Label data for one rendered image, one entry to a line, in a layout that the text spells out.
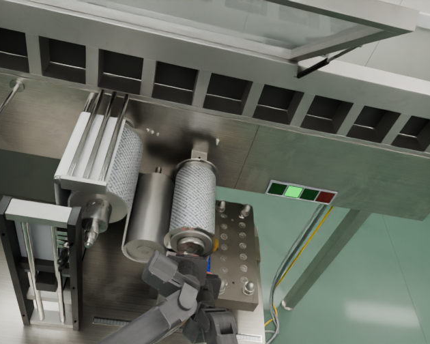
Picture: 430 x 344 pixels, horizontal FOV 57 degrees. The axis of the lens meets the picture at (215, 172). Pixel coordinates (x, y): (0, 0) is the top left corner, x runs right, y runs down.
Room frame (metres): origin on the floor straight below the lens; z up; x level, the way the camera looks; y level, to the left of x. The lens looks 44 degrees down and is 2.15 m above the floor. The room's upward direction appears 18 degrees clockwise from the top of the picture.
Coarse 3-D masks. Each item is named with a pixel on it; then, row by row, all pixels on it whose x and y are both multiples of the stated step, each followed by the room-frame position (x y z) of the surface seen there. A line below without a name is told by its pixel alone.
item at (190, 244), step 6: (180, 240) 0.62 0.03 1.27; (186, 240) 0.62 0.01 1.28; (192, 240) 0.62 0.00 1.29; (198, 240) 0.63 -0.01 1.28; (180, 246) 0.61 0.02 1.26; (186, 246) 0.61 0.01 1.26; (192, 246) 0.62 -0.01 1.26; (198, 246) 0.62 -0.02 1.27; (204, 246) 0.63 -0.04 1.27; (180, 252) 0.61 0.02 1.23; (192, 252) 0.62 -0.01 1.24; (198, 252) 0.62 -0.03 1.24
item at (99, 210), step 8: (96, 200) 0.59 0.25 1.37; (104, 200) 0.60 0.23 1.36; (88, 208) 0.56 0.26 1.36; (96, 208) 0.56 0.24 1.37; (104, 208) 0.57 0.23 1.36; (112, 208) 0.60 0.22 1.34; (88, 216) 0.54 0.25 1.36; (96, 216) 0.54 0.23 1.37; (104, 216) 0.55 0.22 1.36; (104, 224) 0.54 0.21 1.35
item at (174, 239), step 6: (180, 234) 0.62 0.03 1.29; (186, 234) 0.63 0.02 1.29; (192, 234) 0.63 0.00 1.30; (198, 234) 0.63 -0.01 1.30; (204, 234) 0.64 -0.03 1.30; (174, 240) 0.62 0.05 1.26; (204, 240) 0.64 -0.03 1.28; (210, 240) 0.64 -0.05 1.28; (174, 246) 0.62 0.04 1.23; (210, 246) 0.64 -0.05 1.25; (204, 252) 0.64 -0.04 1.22
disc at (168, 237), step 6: (180, 228) 0.63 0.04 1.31; (186, 228) 0.63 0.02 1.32; (192, 228) 0.63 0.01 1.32; (198, 228) 0.64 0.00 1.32; (168, 234) 0.62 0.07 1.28; (174, 234) 0.63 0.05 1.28; (210, 234) 0.64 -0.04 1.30; (168, 240) 0.62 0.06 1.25; (216, 240) 0.65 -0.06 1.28; (168, 246) 0.62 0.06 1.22; (216, 246) 0.65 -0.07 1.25; (210, 252) 0.65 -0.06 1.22
